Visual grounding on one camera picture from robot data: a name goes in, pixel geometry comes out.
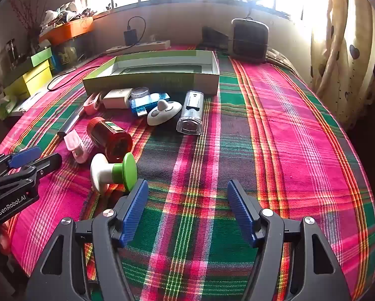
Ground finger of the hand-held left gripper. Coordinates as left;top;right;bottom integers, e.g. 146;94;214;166
0;153;63;192
0;146;41;179

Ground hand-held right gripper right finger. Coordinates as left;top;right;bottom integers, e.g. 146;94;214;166
228;179;352;301

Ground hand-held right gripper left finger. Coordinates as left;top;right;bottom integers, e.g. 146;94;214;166
26;179;149;301

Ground pink plastic clip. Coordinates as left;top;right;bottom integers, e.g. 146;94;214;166
64;132;91;164

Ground white pen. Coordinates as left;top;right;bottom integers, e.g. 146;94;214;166
57;105;85;138

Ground white and green plastic spool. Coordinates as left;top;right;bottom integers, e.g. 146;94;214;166
90;152;138;195

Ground red capped pill bottle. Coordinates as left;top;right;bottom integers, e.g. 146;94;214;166
87;117;133;161

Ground pink earhook cable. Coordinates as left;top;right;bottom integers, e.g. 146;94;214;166
83;91;108;115

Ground beige power adapter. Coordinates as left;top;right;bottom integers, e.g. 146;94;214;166
103;88;133;109

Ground clear and black flashlight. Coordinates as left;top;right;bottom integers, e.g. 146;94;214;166
176;90;203;136

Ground white round dial gadget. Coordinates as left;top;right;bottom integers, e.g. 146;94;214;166
147;99;182;127

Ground blue translucent USB reader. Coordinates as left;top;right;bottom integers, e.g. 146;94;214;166
128;92;171;118

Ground green cardboard box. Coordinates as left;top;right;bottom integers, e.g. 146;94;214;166
82;49;220;97

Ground green tissue pack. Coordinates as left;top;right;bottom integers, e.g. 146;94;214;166
0;96;19;121

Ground white packet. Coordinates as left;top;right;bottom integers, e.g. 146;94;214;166
10;92;47;115

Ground yellow box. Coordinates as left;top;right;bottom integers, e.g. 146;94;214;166
4;60;54;101

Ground pink green plaid blanket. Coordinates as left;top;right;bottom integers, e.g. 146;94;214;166
0;44;375;301

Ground glass jar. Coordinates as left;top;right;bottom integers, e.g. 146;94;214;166
0;39;19;66

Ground dark glass tank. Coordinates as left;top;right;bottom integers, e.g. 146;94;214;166
51;36;81;66

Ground dried branches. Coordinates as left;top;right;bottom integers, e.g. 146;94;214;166
9;0;62;38

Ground pile of clutter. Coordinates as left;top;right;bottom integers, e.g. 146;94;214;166
40;2;97;29

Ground white power strip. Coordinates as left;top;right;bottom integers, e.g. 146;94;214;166
106;39;171;54

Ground brown striped cloth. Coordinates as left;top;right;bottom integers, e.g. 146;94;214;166
264;48;301;69

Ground grey space heater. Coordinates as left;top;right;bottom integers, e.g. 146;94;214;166
228;18;270;64

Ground cream heart print curtain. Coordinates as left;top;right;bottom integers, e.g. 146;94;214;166
310;0;375;129

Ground thin black cable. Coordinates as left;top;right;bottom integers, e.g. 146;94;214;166
47;58;106;91

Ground black charger with cable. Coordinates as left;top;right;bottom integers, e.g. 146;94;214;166
124;16;147;46

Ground black wall hook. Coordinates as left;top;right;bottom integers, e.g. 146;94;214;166
245;0;260;19

